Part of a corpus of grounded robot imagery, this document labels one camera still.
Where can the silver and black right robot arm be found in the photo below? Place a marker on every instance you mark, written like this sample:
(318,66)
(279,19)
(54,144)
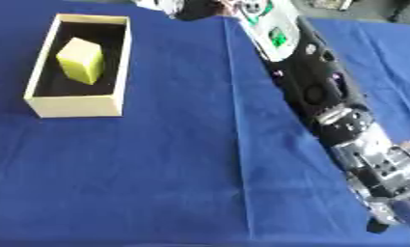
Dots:
(312,80)

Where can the tan cardboard box, black inside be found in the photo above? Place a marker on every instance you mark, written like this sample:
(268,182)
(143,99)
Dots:
(73,107)

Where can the yellow rectangular block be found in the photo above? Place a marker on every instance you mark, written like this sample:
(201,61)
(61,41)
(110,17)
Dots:
(81,62)

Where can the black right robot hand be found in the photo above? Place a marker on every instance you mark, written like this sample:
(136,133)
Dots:
(195,10)

